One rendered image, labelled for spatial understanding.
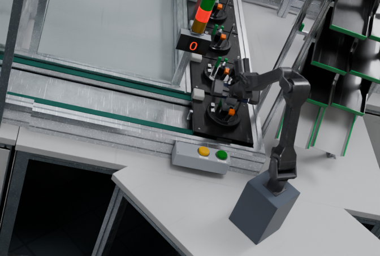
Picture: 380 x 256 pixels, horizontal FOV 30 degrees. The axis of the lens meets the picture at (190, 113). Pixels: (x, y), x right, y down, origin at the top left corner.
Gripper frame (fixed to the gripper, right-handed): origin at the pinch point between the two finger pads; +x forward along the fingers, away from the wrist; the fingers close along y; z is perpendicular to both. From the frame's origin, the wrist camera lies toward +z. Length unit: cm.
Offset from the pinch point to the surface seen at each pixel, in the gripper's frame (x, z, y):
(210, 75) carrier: 21.1, 11.5, 4.1
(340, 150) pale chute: -0.8, -12.6, -47.4
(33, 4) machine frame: 44, 31, 81
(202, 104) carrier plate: 11.2, -3.8, 8.1
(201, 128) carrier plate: 2.2, -15.1, 9.3
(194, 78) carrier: 21.1, 8.5, 10.7
